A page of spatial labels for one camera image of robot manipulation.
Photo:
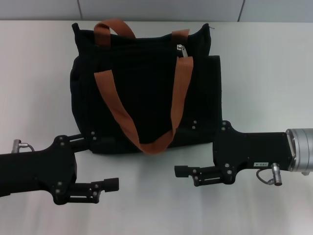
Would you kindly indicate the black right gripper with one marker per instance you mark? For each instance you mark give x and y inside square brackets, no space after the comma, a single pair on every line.
[256,149]

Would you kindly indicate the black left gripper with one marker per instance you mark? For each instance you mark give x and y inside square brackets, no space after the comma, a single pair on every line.
[36,171]

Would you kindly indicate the silver zipper pull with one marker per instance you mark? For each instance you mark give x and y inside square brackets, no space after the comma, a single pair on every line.
[184,52]

